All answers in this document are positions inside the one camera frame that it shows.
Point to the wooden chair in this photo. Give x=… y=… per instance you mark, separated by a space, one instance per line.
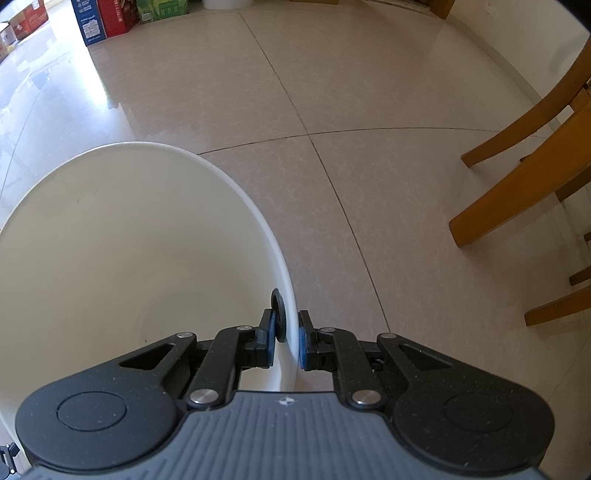
x=560 y=166

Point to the red cardboard box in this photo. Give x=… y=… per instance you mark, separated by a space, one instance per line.
x=118 y=16

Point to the white plastic bucket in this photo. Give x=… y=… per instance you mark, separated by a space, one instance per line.
x=116 y=268

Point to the red box at left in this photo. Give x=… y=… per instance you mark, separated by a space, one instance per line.
x=24 y=16

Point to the green cardboard box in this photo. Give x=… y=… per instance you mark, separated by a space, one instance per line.
x=154 y=10

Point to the blue cardboard box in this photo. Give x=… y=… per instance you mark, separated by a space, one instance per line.
x=88 y=18

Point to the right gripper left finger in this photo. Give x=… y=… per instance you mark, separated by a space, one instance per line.
x=263 y=338

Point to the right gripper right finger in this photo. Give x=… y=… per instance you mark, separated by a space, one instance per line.
x=350 y=361

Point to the white lidded pail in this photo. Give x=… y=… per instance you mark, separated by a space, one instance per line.
x=225 y=5

